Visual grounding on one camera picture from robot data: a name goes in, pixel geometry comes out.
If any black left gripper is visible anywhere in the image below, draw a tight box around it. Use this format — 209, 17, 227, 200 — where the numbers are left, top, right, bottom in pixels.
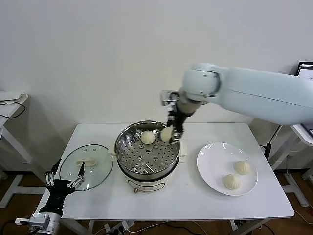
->
39, 158, 86, 217

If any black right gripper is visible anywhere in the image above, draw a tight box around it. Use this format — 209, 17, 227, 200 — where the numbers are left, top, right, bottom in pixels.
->
167, 110, 188, 145

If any white steamed baozi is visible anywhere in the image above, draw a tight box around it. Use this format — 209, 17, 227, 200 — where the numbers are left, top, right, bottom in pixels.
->
140, 130, 156, 145
222, 173, 242, 191
233, 160, 252, 176
160, 126, 174, 144

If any round glass pot lid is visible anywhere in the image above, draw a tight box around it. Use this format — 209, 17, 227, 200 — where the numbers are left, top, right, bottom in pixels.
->
60, 144, 114, 191

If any perforated stainless steamer basket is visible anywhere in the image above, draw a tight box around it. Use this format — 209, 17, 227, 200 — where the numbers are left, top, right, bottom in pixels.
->
114, 120, 181, 175

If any round white plate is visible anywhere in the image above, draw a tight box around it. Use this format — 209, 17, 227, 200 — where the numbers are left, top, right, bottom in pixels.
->
197, 142, 259, 197

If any cream electric cooking pot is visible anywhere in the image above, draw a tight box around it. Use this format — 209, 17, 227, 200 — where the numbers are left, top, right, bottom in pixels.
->
107, 141, 189, 194

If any white power strip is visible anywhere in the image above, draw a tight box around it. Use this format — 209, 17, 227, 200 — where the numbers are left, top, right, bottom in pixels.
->
104, 220, 135, 233

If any white side table with laptop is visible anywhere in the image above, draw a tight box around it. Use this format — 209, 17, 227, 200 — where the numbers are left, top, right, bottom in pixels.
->
265, 123, 313, 209

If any open grey laptop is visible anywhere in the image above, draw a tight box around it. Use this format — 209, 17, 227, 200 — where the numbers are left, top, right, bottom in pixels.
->
296, 61, 313, 136

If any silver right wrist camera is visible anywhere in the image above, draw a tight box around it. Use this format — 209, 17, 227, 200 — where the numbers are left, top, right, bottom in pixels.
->
160, 90, 180, 107

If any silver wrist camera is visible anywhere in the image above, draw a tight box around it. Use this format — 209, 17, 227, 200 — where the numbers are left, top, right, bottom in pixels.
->
15, 212, 49, 231
160, 90, 180, 107

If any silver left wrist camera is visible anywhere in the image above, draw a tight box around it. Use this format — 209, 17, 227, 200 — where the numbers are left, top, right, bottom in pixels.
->
15, 212, 49, 231

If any thin black cable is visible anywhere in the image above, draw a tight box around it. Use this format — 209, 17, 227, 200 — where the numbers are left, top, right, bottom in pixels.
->
0, 100, 27, 119

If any laptop charger cable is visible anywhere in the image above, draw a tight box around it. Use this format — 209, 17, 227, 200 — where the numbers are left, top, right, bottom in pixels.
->
259, 126, 282, 160

